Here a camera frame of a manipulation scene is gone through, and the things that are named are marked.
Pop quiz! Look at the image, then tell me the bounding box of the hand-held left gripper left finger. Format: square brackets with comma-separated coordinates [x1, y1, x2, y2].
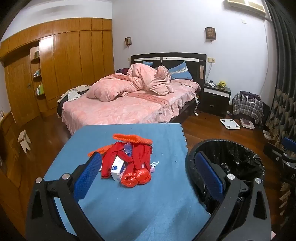
[25, 152, 103, 241]

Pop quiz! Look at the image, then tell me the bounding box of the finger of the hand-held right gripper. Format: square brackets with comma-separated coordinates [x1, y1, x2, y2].
[264, 142, 287, 161]
[283, 137, 296, 154]

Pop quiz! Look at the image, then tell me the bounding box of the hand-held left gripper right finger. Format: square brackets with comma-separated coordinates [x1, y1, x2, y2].
[194, 151, 271, 241]

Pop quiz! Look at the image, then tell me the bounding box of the orange foam net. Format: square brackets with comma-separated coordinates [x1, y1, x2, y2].
[113, 133, 153, 146]
[88, 144, 116, 158]

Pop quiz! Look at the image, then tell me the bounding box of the small white blue box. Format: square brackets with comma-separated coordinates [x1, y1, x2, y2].
[110, 156, 129, 182]

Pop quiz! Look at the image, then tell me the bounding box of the black trash bin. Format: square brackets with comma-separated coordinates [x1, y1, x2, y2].
[185, 138, 265, 216]

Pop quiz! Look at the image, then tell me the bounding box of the red plastic bag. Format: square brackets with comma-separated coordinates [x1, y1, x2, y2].
[100, 141, 153, 187]

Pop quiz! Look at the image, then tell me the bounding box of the pink book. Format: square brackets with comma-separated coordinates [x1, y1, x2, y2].
[239, 118, 255, 130]

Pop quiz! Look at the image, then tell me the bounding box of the white bathroom scale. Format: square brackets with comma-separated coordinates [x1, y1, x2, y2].
[220, 118, 241, 131]

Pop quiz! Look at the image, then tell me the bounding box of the blue table cloth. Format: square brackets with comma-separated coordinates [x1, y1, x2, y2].
[43, 123, 212, 241]

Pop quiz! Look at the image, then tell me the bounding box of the black white nightstand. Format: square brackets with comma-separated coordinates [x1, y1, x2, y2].
[201, 82, 232, 117]

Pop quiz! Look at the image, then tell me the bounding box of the bed with pink sheet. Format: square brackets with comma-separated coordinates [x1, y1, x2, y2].
[57, 53, 207, 135]

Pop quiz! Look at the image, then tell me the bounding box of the dark patterned curtain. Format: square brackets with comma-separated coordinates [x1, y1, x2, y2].
[264, 0, 296, 209]

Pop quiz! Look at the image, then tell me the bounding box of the white wooden stool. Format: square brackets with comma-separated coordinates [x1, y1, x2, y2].
[18, 130, 32, 153]

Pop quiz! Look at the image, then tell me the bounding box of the wooden low cabinet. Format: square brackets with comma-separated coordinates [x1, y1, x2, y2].
[0, 111, 35, 223]

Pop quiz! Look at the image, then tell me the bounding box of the pile of clothes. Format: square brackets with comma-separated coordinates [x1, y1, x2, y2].
[58, 85, 91, 102]

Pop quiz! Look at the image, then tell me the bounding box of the pink quilt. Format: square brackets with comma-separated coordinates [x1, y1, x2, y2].
[87, 62, 174, 102]

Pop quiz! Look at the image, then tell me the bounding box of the large blue pillow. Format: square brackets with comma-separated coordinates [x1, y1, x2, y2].
[168, 61, 193, 80]

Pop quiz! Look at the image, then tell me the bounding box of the wooden wardrobe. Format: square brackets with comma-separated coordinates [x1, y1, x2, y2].
[0, 17, 115, 121]

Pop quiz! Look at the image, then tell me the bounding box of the white air conditioner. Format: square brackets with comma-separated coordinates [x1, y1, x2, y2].
[227, 0, 266, 16]

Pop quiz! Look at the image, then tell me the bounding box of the large brown wall lamp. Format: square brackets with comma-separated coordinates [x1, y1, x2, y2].
[205, 27, 216, 40]

